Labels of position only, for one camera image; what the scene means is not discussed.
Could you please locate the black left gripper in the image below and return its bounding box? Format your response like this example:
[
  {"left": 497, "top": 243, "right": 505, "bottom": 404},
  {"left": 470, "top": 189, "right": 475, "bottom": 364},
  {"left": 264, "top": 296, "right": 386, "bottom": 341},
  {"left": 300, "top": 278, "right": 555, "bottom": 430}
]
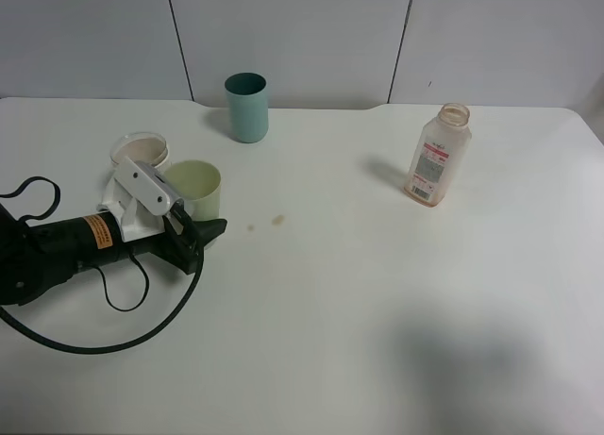
[{"left": 27, "top": 212, "right": 227, "bottom": 275}]

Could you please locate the pale green plastic cup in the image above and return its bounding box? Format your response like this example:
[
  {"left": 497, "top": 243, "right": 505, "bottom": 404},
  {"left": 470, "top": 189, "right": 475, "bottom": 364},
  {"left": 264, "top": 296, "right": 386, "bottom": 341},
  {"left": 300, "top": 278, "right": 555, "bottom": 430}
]
[{"left": 164, "top": 159, "right": 222, "bottom": 221}]

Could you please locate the clear plastic drink bottle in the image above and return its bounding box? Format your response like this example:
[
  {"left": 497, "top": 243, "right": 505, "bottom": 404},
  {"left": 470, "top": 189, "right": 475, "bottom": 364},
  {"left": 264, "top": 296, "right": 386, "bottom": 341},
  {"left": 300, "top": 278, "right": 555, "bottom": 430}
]
[{"left": 403, "top": 103, "right": 472, "bottom": 207}]

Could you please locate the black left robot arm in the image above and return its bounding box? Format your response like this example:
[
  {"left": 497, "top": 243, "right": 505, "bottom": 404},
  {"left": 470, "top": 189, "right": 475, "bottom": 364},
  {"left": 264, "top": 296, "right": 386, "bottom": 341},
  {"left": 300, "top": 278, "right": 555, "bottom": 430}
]
[{"left": 1, "top": 209, "right": 227, "bottom": 306}]

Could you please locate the brown drink spill drop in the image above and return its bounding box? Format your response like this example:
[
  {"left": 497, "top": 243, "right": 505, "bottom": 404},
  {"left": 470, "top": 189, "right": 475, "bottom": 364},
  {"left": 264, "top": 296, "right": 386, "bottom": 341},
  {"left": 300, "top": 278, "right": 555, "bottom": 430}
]
[{"left": 272, "top": 214, "right": 285, "bottom": 226}]

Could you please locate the blue sleeved paper cup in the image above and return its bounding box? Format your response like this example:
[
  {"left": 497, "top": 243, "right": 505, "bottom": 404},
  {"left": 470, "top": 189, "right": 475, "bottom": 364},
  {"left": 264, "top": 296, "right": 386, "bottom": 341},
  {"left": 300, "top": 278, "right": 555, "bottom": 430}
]
[{"left": 109, "top": 132, "right": 171, "bottom": 173}]

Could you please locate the teal plastic cup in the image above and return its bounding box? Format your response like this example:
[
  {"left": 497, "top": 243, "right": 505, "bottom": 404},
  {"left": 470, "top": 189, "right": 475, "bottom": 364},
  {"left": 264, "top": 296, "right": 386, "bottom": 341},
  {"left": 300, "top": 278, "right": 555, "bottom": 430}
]
[{"left": 225, "top": 73, "right": 269, "bottom": 143}]

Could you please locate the black braided camera cable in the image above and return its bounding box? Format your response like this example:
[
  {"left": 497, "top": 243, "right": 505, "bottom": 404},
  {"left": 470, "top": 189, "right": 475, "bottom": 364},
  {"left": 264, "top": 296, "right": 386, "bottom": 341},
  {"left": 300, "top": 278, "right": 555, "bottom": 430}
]
[{"left": 0, "top": 208, "right": 205, "bottom": 354}]

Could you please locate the thin black wire loop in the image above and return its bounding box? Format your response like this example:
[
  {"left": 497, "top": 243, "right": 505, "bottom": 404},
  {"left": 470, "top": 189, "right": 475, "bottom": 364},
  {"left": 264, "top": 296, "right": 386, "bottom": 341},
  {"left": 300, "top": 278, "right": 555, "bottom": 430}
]
[{"left": 0, "top": 176, "right": 151, "bottom": 312}]

